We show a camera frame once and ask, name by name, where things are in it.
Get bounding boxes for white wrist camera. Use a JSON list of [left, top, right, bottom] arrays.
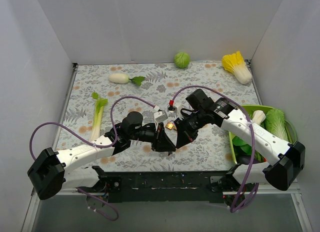
[[167, 100, 184, 120], [153, 105, 168, 127]]

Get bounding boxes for purple toy eggplant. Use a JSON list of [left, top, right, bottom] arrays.
[[236, 155, 251, 165]]

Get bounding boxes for green toy celery stalk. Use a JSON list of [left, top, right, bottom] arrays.
[[89, 92, 108, 141]]

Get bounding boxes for white toy radish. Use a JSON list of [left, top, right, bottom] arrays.
[[108, 73, 145, 86]]

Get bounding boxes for small brass padlock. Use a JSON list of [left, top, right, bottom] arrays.
[[165, 121, 176, 130]]

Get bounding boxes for toy bok choy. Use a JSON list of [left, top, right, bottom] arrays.
[[252, 110, 266, 125]]

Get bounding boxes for purple cable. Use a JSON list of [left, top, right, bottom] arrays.
[[29, 96, 161, 222], [169, 85, 260, 213]]

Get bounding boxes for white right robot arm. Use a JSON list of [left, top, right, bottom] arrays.
[[174, 86, 306, 191]]

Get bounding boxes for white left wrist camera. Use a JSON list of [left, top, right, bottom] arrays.
[[153, 105, 168, 127]]

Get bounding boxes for yellow toy napa cabbage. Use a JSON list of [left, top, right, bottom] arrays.
[[221, 51, 252, 85]]

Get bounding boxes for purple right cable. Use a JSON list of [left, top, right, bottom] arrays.
[[169, 85, 260, 213]]

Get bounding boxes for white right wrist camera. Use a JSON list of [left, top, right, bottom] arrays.
[[167, 100, 184, 120]]

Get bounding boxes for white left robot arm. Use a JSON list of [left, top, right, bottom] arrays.
[[27, 112, 176, 200]]

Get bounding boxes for green toy napa cabbage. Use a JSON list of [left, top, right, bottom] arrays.
[[264, 108, 291, 142]]

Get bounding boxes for floral table mat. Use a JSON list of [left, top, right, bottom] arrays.
[[56, 61, 259, 172]]

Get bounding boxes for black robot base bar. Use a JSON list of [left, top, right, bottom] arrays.
[[80, 166, 240, 203]]

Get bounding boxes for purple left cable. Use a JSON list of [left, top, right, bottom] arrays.
[[29, 96, 161, 222]]

